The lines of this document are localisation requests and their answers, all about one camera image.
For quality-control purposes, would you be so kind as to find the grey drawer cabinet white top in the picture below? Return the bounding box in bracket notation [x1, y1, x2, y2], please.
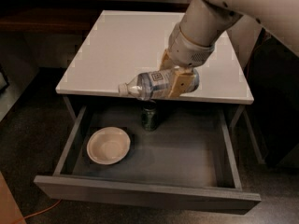
[55, 10, 265, 166]

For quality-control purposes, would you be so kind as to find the grey top drawer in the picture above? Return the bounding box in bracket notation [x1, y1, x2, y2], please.
[35, 102, 261, 215]

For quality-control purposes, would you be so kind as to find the dark wooden shelf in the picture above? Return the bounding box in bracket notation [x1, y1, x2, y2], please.
[0, 0, 188, 36]

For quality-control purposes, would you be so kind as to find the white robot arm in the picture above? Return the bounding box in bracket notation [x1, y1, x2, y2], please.
[160, 0, 299, 98]

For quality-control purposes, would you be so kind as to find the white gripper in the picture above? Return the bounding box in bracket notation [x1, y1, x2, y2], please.
[159, 23, 215, 98]

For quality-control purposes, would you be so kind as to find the beige bowl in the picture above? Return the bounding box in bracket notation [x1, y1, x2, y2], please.
[86, 127, 131, 165]

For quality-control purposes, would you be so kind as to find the clear blue plastic bottle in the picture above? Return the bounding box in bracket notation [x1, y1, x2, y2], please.
[118, 68, 199, 101]

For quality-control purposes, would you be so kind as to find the orange floor cable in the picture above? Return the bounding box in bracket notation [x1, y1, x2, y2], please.
[11, 199, 63, 224]

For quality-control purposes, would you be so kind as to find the green can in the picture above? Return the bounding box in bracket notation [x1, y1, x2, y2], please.
[141, 101, 158, 132]

